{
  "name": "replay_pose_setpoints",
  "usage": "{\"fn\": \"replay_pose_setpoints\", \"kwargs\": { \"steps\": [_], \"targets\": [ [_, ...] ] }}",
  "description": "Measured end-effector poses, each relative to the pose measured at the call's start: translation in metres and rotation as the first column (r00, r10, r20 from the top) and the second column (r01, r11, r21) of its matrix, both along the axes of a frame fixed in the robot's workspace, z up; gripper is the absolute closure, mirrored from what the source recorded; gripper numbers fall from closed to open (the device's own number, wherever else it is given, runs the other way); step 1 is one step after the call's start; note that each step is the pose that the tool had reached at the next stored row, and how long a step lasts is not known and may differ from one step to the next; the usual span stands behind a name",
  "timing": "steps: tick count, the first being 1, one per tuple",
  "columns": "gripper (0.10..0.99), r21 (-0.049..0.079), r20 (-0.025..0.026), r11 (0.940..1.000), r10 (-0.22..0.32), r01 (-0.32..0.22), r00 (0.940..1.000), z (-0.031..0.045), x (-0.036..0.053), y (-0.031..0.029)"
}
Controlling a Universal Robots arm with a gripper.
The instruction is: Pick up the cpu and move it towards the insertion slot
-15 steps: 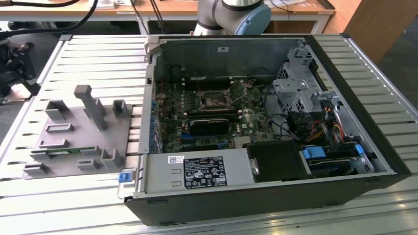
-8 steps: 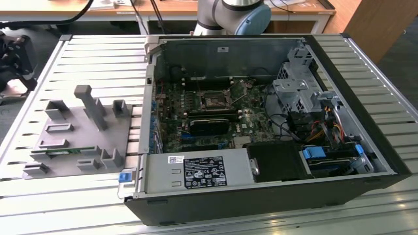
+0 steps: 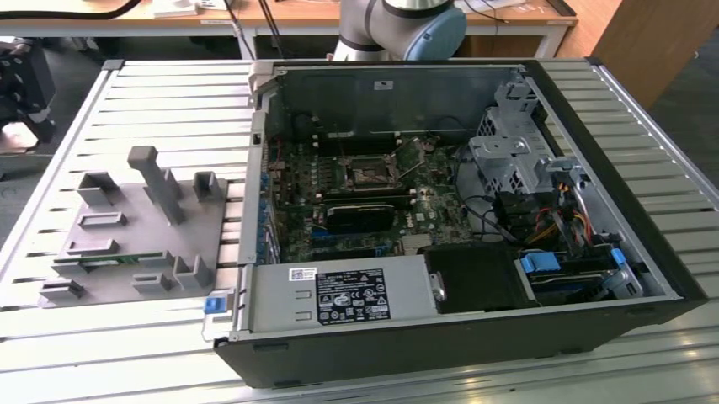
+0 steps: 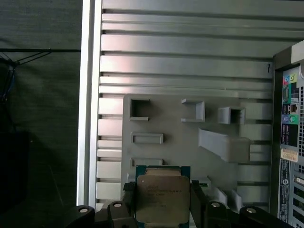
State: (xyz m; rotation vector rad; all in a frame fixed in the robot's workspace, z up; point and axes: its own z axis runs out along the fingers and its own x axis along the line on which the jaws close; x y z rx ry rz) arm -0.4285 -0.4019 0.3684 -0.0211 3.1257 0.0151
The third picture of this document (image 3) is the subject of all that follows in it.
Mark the silver chipset heatsink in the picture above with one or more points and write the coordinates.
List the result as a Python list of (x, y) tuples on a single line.
[(415, 243)]

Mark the green motherboard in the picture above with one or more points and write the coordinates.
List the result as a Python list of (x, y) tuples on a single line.
[(438, 202)]

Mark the installed black RAM stick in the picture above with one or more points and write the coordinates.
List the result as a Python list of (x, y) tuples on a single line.
[(367, 202)]

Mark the wooden cabinet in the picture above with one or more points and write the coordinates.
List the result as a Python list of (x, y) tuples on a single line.
[(646, 42)]

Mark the blue case latch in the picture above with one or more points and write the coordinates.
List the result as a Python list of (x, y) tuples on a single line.
[(216, 305)]

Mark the wooden desk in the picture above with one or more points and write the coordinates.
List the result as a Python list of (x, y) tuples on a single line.
[(315, 17)]

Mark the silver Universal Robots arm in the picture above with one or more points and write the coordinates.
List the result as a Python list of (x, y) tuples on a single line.
[(394, 25)]

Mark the silver power supply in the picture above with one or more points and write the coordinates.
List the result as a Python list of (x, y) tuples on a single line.
[(280, 303)]

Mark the black metal device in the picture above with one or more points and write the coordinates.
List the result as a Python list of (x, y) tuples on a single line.
[(23, 71)]

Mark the green RAM stick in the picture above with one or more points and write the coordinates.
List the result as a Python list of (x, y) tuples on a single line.
[(107, 259)]

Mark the CPU socket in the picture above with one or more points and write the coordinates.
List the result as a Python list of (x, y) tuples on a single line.
[(367, 172)]

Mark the metal locking lever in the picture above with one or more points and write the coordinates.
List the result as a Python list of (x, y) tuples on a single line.
[(415, 165)]

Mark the black open PC case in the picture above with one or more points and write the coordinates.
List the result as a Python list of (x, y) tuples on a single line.
[(394, 362)]

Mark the small blue plastic clip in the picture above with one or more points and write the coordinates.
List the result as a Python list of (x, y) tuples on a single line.
[(617, 256)]

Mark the silver metal drive cage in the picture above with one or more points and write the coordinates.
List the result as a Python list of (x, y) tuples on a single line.
[(506, 155)]

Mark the grey plastic parts rack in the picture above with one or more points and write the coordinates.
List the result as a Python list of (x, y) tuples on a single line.
[(140, 235)]

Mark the blue disk carrier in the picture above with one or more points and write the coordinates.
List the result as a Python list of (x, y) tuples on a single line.
[(539, 265)]

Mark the white box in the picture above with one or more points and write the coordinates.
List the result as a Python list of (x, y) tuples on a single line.
[(174, 8)]

